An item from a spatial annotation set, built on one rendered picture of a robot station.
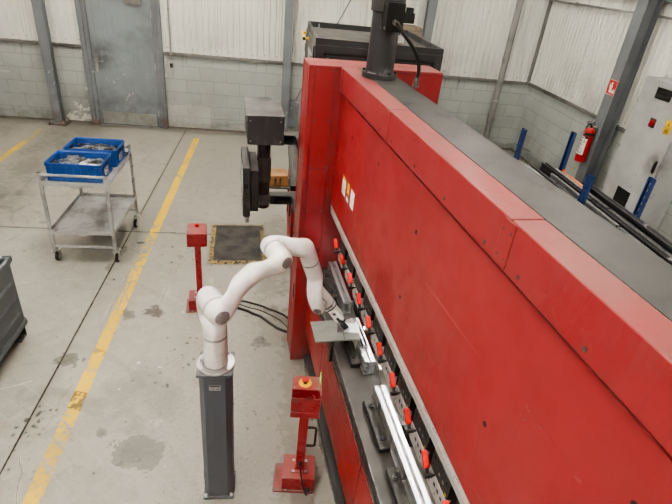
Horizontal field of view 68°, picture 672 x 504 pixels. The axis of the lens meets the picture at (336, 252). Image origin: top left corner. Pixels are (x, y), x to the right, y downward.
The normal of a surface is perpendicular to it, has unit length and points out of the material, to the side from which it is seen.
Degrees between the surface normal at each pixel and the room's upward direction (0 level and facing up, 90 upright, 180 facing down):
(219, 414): 90
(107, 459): 0
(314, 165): 90
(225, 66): 90
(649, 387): 90
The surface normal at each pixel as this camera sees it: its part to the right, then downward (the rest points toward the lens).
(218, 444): 0.10, 0.51
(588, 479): -0.97, 0.02
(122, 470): 0.10, -0.86
